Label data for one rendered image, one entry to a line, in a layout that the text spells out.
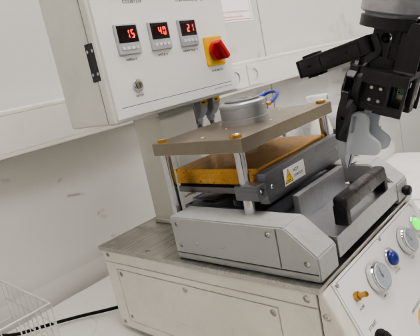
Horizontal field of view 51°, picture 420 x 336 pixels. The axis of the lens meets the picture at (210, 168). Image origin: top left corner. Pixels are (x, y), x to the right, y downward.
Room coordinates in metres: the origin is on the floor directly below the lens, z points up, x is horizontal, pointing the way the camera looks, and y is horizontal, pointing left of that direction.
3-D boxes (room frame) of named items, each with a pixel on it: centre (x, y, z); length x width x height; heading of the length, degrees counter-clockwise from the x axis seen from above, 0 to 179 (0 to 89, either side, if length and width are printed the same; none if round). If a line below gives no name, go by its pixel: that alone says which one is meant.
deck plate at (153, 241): (0.76, -0.05, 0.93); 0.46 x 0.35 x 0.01; 47
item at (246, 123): (0.78, -0.06, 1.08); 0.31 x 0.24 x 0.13; 137
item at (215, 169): (0.75, -0.08, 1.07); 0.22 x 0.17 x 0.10; 137
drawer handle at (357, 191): (0.61, -0.21, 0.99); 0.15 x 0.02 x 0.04; 137
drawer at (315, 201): (0.71, -0.11, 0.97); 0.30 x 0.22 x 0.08; 47
